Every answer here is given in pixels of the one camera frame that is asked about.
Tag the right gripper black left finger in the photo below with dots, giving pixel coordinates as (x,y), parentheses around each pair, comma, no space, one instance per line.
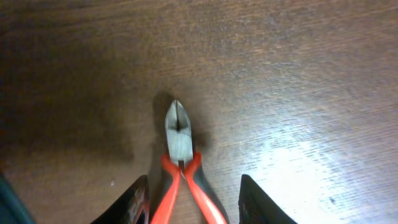
(132,207)

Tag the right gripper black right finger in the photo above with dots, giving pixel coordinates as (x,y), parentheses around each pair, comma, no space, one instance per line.
(256,207)

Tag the red handled small cutting pliers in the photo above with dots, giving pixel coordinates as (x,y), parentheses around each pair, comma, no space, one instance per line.
(182,162)

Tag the black open cardboard box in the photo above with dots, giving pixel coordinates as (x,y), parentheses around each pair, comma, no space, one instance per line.
(13,210)

